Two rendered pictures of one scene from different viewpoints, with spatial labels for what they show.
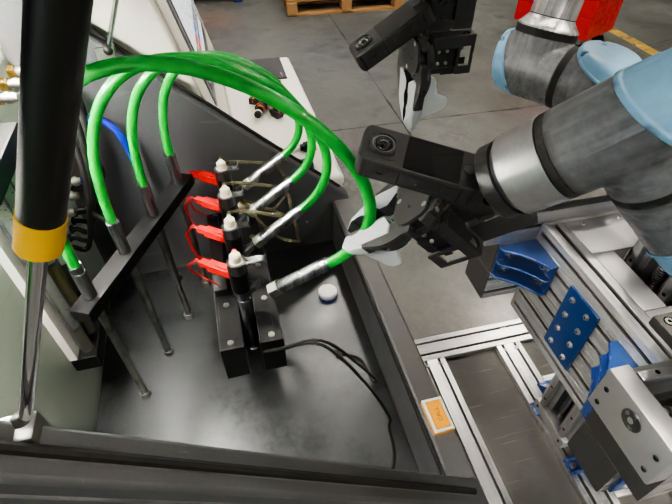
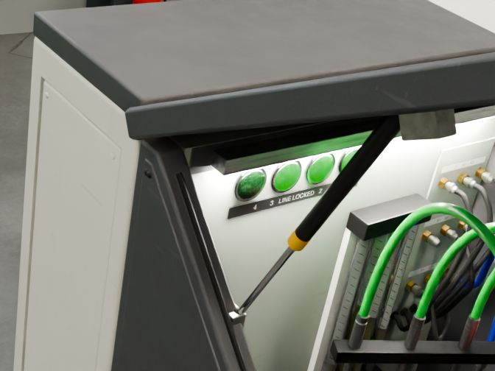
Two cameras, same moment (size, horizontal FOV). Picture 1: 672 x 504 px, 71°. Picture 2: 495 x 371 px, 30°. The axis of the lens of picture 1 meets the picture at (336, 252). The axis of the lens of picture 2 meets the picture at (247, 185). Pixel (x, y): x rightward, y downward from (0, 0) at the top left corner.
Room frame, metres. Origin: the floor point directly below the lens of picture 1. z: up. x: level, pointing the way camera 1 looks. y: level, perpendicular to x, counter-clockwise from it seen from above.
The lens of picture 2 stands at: (-0.28, -0.54, 1.95)
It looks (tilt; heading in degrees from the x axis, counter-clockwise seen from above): 29 degrees down; 62
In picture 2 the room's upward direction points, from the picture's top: 11 degrees clockwise
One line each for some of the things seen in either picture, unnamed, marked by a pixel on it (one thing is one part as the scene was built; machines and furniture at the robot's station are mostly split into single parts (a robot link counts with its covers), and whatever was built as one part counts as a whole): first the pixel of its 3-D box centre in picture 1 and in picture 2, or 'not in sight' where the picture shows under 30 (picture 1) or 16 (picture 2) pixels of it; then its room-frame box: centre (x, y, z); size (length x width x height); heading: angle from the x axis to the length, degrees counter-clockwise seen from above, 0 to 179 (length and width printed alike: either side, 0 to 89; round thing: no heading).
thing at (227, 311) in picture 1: (245, 295); not in sight; (0.59, 0.17, 0.91); 0.34 x 0.10 x 0.15; 15
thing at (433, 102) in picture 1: (427, 105); not in sight; (0.65, -0.14, 1.26); 0.06 x 0.03 x 0.09; 105
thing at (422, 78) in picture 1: (419, 78); not in sight; (0.64, -0.12, 1.31); 0.05 x 0.02 x 0.09; 15
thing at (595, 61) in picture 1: (597, 86); not in sight; (0.84, -0.49, 1.20); 0.13 x 0.12 x 0.14; 45
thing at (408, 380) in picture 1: (382, 330); not in sight; (0.53, -0.09, 0.87); 0.62 x 0.04 x 0.16; 15
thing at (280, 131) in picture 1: (271, 114); not in sight; (1.19, 0.18, 0.97); 0.70 x 0.22 x 0.03; 15
